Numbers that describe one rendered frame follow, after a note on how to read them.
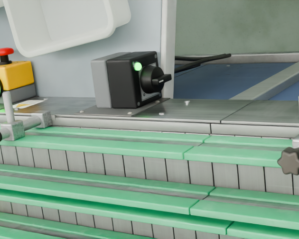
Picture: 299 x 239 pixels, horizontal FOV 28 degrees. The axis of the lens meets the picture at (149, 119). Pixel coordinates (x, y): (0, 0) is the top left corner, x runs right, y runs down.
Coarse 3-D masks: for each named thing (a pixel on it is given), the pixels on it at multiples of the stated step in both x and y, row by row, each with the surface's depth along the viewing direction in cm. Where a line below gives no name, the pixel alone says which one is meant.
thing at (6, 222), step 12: (0, 216) 107; (12, 216) 106; (24, 216) 105; (0, 228) 101; (12, 228) 102; (24, 228) 101; (36, 228) 100; (48, 228) 99; (60, 228) 98; (72, 228) 98; (84, 228) 97; (96, 228) 97
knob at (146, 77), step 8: (144, 72) 93; (152, 72) 92; (160, 72) 94; (144, 80) 93; (152, 80) 92; (160, 80) 92; (168, 80) 94; (144, 88) 93; (152, 88) 93; (160, 88) 94
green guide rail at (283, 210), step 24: (0, 168) 103; (24, 168) 101; (48, 192) 89; (72, 192) 87; (96, 192) 85; (120, 192) 84; (144, 192) 84; (168, 192) 83; (192, 192) 82; (216, 192) 80; (240, 192) 79; (264, 192) 78; (216, 216) 74; (240, 216) 72; (264, 216) 71; (288, 216) 70
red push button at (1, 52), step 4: (0, 48) 111; (4, 48) 111; (8, 48) 111; (0, 52) 110; (4, 52) 110; (8, 52) 110; (12, 52) 111; (0, 56) 111; (4, 56) 111; (8, 56) 112; (0, 60) 111; (4, 60) 111; (8, 60) 112
